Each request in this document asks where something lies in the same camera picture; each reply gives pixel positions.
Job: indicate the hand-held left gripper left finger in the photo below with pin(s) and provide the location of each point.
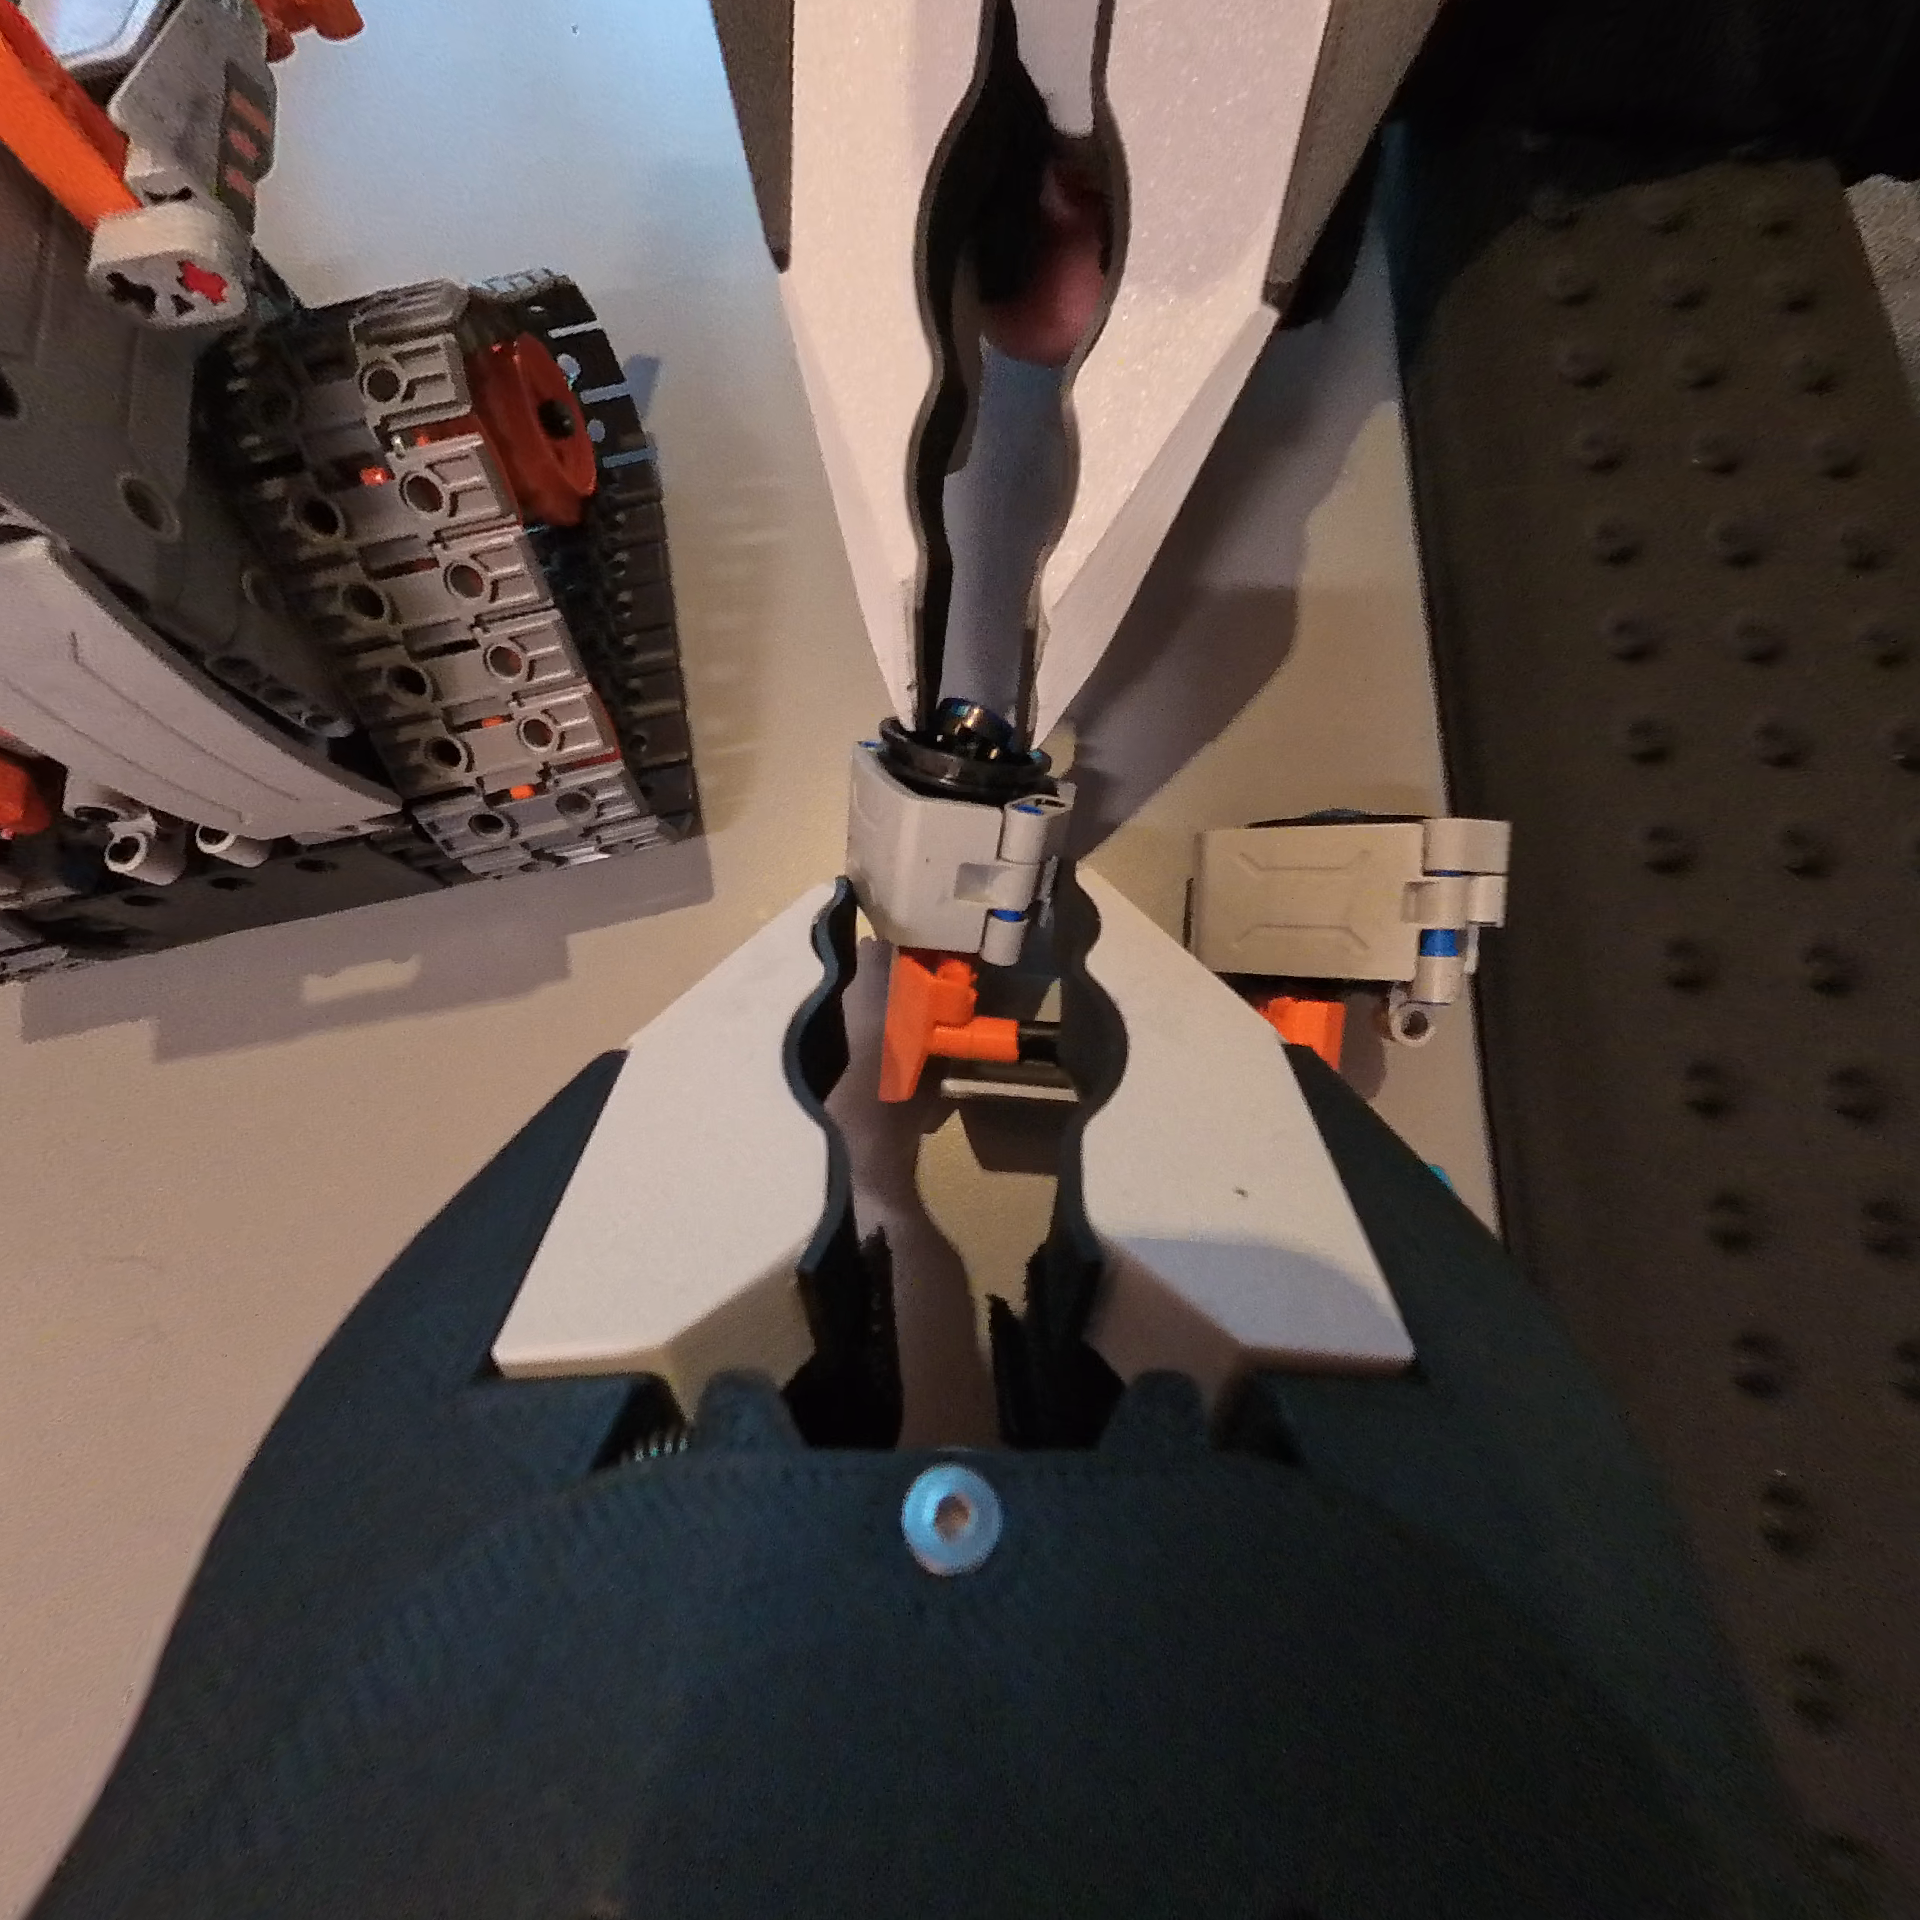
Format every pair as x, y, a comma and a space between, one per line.
661, 1200

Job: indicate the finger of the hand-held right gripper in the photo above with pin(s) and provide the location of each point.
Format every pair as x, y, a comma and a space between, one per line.
855, 224
1201, 224

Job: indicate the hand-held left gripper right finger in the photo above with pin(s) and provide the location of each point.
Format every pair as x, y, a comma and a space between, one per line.
1244, 1200

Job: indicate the grey wheel module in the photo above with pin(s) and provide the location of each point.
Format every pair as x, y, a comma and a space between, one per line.
931, 856

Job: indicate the black round toy piece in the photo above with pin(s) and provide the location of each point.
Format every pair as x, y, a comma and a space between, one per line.
972, 725

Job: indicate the person's right forearm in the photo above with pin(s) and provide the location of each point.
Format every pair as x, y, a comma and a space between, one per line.
1651, 60

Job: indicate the person's right hand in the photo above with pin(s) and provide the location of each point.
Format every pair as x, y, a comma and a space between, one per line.
1051, 270

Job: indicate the black perforated mat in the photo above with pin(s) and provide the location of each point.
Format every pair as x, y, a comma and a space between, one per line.
1694, 902

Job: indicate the grey orange tracked toy robot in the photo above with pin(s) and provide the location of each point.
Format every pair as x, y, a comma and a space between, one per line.
300, 524

